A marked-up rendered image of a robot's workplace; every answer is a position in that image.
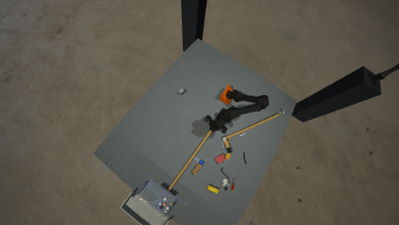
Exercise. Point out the yellow rectangular block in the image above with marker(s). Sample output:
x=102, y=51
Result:
x=214, y=189

